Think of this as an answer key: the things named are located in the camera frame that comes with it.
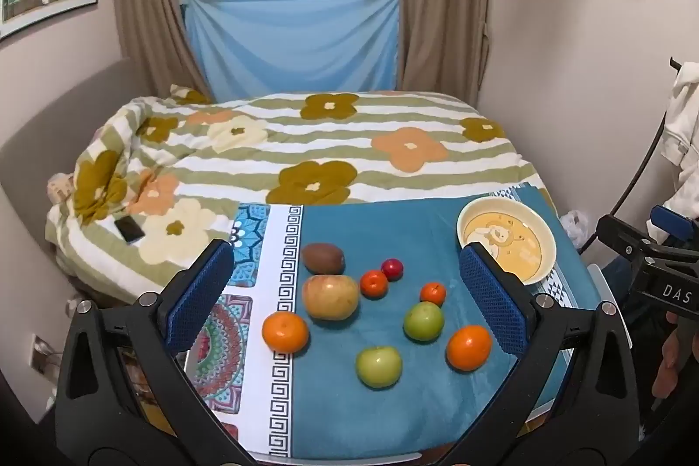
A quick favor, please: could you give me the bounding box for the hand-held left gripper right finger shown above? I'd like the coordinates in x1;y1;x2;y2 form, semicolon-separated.
442;243;641;464

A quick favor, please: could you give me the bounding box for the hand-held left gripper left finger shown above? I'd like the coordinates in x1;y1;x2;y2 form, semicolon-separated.
55;239;257;463

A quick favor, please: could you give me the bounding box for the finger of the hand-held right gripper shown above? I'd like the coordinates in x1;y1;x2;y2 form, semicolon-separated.
596;215;664;259
649;205;699;244

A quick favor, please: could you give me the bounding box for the large orange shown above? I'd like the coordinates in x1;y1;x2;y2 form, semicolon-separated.
446;325;493;372
261;311;310;355

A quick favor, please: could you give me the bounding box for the green apple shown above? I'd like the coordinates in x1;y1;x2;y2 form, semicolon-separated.
356;346;403;389
403;301;445;341

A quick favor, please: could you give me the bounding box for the cream printed bowl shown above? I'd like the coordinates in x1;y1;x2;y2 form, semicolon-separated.
456;197;558;287

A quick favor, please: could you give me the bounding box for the large yellow-red apple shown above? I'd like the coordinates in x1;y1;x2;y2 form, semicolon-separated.
302;274;360;321

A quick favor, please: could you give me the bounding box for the person's right hand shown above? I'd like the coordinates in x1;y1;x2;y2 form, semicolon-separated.
652;313;699;398

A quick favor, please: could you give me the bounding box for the white plastic bag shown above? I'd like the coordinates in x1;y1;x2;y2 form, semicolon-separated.
560;209;591;249

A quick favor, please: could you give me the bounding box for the small tangerine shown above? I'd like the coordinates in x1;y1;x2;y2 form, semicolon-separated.
420;282;447;307

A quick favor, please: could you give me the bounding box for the white hanging garment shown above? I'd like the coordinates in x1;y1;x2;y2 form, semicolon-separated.
658;62;699;227

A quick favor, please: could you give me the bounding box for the black smartphone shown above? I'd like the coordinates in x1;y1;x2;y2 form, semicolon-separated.
114;216;146;244

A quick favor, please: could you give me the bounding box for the small red tomato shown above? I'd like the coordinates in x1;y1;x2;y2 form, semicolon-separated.
360;270;389;300

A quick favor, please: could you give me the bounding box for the brown kiwi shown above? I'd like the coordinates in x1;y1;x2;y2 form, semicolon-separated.
301;242;346;276

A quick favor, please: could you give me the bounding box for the teal patterned tablecloth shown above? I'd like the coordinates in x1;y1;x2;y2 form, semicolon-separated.
183;185;593;461

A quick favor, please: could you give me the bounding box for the patterned pillow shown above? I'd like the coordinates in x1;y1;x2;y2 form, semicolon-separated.
46;173;76;205

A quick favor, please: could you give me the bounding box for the floral striped blanket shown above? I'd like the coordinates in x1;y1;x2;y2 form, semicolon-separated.
45;84;547;303

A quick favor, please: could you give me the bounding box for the grey bed headboard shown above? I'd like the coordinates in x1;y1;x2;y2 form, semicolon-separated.
0;59;156;281

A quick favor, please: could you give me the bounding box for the light blue hanging cloth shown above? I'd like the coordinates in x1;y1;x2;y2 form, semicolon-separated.
183;0;401;100

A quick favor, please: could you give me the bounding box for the beige curtain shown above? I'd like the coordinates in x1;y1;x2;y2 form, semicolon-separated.
112;0;214;104
398;0;491;107

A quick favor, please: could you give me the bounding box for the wall socket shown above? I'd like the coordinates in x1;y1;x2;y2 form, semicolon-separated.
30;334;58;373

